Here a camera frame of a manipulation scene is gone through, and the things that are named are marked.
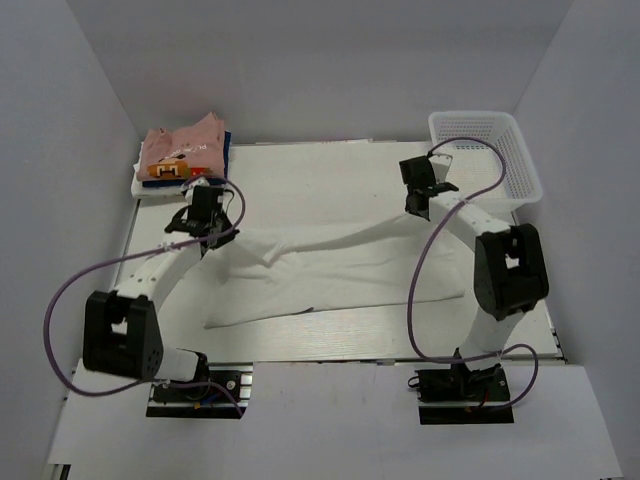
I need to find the white printed t shirt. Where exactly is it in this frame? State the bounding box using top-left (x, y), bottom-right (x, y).
top-left (203, 214), bottom-right (465, 329)

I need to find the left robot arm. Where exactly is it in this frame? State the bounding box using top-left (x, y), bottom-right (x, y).
top-left (83, 184), bottom-right (238, 399)

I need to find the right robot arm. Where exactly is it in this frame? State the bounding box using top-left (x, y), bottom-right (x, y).
top-left (399, 156), bottom-right (549, 399)

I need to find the white plastic basket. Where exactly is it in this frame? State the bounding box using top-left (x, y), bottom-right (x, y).
top-left (428, 111), bottom-right (543, 215)

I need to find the pink folded t shirt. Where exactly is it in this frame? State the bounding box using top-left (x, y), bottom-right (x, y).
top-left (136, 112), bottom-right (226, 182)

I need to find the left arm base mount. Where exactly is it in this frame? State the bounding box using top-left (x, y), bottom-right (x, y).
top-left (146, 364), bottom-right (254, 420)

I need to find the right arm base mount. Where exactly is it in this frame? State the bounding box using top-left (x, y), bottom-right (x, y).
top-left (407, 351), bottom-right (516, 426)

